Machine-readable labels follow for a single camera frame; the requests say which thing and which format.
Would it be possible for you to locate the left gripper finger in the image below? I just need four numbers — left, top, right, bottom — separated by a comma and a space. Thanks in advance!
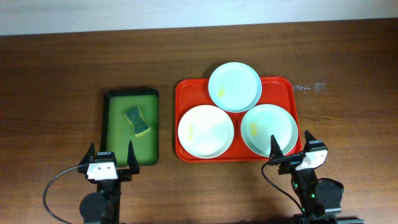
127, 141, 140, 173
80, 143, 95, 165

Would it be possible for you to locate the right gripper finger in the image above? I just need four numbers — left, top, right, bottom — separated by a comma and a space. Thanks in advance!
269, 135, 284, 162
304, 130, 317, 144

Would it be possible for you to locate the pale green plate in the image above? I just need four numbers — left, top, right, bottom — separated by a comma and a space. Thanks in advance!
241, 104, 299, 157

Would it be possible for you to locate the green yellow sponge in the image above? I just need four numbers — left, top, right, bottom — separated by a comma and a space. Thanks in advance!
124, 107, 152, 138

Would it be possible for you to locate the white plate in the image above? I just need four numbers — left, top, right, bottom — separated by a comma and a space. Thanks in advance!
177, 105, 234, 159

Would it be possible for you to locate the light blue top plate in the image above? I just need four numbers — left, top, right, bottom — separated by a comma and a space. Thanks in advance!
208, 62, 262, 113

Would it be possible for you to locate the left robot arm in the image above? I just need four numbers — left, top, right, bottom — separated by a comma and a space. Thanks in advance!
78, 142, 140, 224

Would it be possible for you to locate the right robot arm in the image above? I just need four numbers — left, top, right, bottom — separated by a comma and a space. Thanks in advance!
261, 131, 364, 224

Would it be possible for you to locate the green plastic tray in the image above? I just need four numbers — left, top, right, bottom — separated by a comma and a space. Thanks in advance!
100, 88, 159, 167

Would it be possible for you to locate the red plastic tray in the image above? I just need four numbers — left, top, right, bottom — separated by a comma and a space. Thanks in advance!
175, 77, 298, 162

